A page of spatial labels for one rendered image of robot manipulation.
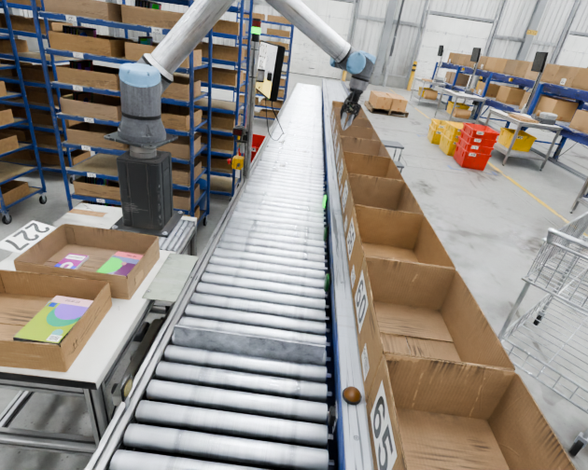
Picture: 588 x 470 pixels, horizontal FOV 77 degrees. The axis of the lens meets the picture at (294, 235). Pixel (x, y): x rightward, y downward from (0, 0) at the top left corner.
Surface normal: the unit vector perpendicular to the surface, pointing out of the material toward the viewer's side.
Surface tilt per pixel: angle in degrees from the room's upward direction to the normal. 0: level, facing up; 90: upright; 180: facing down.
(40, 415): 0
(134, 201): 90
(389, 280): 89
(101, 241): 88
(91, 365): 0
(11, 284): 89
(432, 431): 1
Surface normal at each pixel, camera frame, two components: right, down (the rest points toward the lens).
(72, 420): 0.12, -0.87
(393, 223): -0.07, 0.47
